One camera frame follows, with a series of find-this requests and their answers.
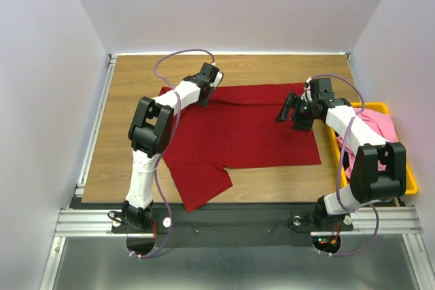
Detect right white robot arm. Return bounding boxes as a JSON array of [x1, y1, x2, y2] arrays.
[[275, 92, 406, 229]]

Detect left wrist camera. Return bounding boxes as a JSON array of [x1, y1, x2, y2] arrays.
[[197, 62, 224, 88]]

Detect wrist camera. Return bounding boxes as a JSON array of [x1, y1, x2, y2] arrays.
[[197, 62, 224, 88], [309, 77, 335, 102]]

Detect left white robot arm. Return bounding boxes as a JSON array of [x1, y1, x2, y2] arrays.
[[116, 71, 224, 233]]

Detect red t shirt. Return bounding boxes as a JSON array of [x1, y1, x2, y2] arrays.
[[163, 84, 321, 212]]

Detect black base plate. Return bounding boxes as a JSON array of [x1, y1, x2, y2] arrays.
[[112, 202, 353, 249]]

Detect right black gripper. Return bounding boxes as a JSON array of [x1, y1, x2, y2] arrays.
[[273, 92, 317, 131]]

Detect yellow plastic bin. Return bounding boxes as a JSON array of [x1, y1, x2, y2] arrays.
[[328, 102, 419, 195]]

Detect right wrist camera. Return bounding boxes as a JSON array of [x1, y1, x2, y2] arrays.
[[309, 77, 335, 102]]

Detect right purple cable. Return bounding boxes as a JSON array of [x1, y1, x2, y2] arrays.
[[302, 73, 381, 257]]

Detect aluminium frame rail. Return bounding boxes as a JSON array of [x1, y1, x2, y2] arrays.
[[39, 54, 118, 290]]

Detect pink t shirt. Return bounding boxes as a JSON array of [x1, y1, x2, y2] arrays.
[[343, 109, 398, 181]]

